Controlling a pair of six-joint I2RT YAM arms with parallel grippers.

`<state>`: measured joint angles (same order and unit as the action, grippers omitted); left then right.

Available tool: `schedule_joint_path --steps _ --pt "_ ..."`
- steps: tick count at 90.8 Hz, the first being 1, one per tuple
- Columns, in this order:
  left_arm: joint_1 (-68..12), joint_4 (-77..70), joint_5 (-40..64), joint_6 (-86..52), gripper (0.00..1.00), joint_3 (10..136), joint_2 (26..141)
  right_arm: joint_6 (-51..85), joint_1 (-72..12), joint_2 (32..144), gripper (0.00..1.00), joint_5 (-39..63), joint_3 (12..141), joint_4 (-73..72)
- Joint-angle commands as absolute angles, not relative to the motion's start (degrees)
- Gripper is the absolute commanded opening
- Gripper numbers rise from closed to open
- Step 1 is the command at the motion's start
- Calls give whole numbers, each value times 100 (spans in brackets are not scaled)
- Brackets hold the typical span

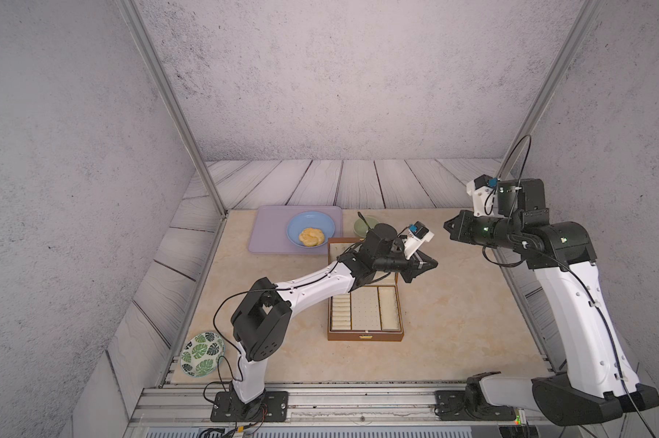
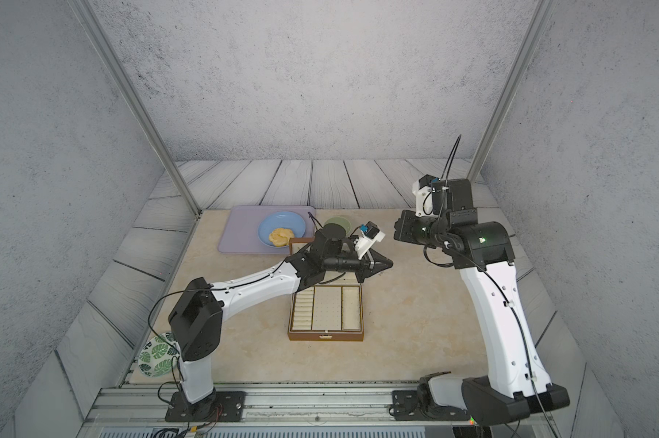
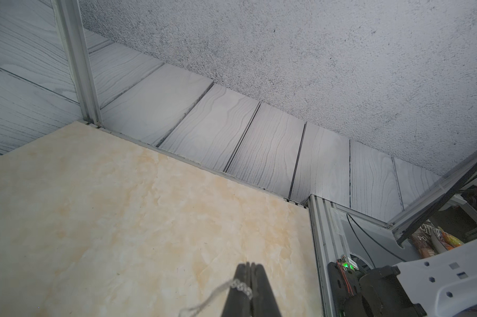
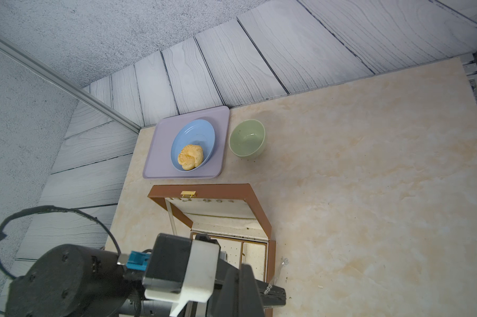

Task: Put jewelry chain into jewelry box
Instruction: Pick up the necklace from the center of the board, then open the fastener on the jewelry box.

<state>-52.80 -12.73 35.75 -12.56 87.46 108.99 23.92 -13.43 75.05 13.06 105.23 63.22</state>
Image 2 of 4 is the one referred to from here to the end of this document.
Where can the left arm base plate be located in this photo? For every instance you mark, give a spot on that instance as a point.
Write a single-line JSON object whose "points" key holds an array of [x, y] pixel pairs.
{"points": [[219, 407]]}

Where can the metal frame post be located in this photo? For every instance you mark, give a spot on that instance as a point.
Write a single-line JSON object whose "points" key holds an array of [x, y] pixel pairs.
{"points": [[517, 72], [101, 43]]}

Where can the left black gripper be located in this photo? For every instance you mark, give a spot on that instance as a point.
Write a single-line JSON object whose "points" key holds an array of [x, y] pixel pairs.
{"points": [[367, 266]]}

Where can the brown jewelry box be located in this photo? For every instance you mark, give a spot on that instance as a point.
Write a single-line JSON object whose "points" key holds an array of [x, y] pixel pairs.
{"points": [[330, 311]]}

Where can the yellow pastry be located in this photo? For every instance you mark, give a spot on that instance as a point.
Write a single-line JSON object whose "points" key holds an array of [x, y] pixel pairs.
{"points": [[280, 237]]}

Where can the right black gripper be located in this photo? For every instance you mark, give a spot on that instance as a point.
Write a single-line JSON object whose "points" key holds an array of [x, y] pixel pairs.
{"points": [[403, 232]]}

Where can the aluminium mounting rail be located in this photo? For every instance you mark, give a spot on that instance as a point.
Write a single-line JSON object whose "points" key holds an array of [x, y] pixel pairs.
{"points": [[266, 405]]}

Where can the purple tray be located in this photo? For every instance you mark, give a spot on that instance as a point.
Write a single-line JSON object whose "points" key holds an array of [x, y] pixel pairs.
{"points": [[240, 235]]}

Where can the green bowl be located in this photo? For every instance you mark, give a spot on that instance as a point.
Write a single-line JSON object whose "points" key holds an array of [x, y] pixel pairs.
{"points": [[341, 221]]}

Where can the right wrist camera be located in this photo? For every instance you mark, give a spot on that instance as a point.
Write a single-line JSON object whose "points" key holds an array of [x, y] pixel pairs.
{"points": [[423, 191]]}

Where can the right metal frame post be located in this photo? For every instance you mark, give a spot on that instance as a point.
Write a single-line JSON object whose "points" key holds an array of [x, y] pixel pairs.
{"points": [[517, 72]]}

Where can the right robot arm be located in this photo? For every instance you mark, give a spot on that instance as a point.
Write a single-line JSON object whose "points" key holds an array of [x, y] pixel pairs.
{"points": [[517, 383]]}

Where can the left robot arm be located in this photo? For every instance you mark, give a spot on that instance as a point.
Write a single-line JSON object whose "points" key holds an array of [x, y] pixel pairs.
{"points": [[197, 317]]}

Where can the left metal frame post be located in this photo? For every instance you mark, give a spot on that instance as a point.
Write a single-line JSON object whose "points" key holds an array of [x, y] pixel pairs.
{"points": [[101, 43]]}

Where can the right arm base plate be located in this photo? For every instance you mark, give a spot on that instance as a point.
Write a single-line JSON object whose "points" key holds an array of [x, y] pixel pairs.
{"points": [[419, 405]]}

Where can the blue plate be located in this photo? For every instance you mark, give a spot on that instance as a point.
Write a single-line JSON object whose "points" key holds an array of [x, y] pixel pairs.
{"points": [[283, 219]]}

